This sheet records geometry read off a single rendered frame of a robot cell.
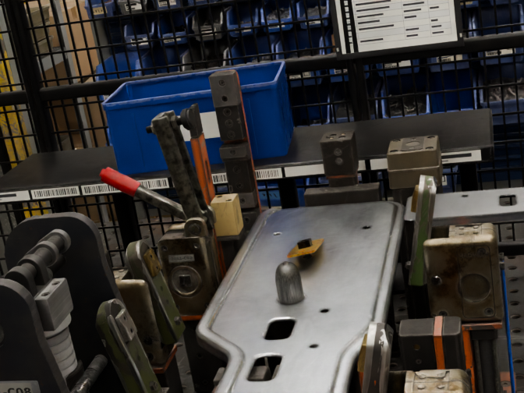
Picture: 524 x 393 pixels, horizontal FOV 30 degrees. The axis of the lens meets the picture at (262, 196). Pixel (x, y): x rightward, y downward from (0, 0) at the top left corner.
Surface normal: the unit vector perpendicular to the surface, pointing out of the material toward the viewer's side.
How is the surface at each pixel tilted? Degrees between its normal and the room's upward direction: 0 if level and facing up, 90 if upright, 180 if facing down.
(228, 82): 90
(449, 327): 0
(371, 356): 90
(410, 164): 88
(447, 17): 90
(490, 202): 0
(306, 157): 0
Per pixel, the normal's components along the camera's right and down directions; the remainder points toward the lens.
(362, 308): -0.16, -0.93
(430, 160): -0.21, 0.33
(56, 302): 0.97, -0.08
